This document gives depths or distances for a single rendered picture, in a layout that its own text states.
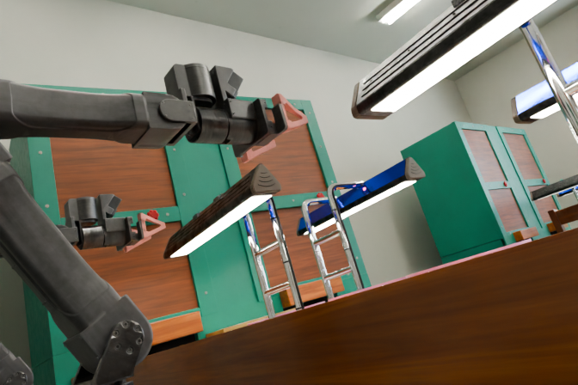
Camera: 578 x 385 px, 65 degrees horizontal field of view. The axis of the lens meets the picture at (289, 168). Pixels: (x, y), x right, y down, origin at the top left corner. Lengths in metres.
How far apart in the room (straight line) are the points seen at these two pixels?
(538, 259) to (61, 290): 0.44
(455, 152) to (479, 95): 2.65
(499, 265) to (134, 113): 0.49
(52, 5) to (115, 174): 1.64
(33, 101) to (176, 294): 1.24
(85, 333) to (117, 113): 0.28
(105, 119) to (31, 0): 2.61
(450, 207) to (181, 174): 2.46
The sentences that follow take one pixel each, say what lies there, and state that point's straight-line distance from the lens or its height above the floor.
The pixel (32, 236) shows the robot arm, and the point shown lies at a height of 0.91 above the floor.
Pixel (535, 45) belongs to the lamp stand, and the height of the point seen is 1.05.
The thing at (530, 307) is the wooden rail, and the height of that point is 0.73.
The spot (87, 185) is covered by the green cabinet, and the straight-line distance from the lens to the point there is 1.79.
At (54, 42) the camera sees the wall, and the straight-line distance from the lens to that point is 3.07.
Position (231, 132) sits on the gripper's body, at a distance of 0.73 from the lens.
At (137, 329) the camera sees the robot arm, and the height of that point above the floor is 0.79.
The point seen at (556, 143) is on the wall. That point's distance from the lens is 5.98.
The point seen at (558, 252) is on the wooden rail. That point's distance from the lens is 0.30.
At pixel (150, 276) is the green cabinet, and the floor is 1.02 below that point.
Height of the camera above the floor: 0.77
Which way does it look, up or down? 17 degrees up
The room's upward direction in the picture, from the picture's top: 17 degrees counter-clockwise
